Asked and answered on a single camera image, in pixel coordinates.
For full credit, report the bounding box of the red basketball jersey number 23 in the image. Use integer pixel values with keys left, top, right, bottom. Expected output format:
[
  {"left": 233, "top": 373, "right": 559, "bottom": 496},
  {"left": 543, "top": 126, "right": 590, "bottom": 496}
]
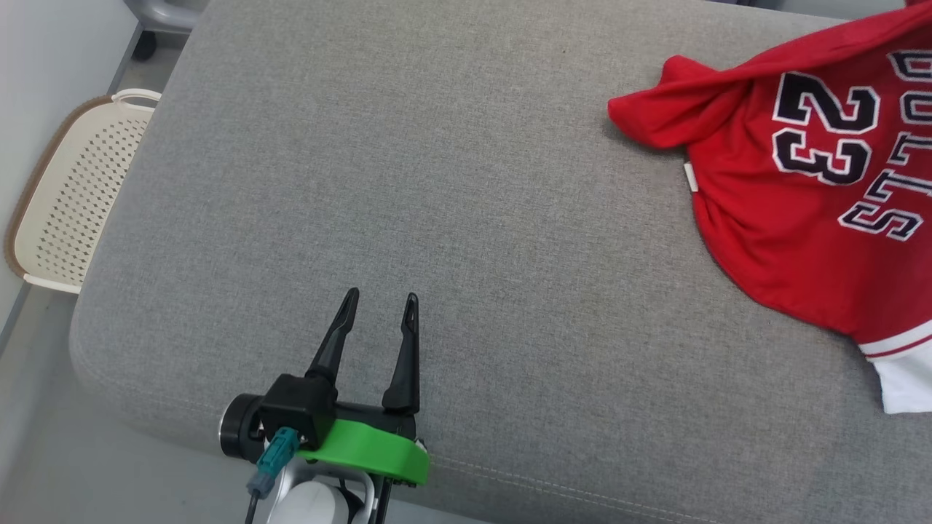
[{"left": 608, "top": 0, "right": 932, "bottom": 414}]

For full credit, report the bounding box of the cream perforated laundry basket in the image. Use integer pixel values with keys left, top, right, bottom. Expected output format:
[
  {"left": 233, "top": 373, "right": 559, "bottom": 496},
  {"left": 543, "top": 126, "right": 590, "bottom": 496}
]
[{"left": 4, "top": 88, "right": 162, "bottom": 295}]

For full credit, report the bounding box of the teal left camera connector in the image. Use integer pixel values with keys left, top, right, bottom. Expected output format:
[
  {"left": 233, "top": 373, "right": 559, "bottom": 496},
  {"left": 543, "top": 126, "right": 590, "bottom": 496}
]
[{"left": 246, "top": 427, "right": 301, "bottom": 499}]

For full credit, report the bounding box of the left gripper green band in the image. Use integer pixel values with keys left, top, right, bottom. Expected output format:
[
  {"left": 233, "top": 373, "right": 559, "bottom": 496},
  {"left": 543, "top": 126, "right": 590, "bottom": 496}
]
[{"left": 297, "top": 287, "right": 430, "bottom": 488}]

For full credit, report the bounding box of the grey fabric sofa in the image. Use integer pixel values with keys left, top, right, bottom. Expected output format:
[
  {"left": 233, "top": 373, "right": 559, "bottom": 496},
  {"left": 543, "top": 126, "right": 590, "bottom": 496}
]
[{"left": 69, "top": 0, "right": 932, "bottom": 524}]

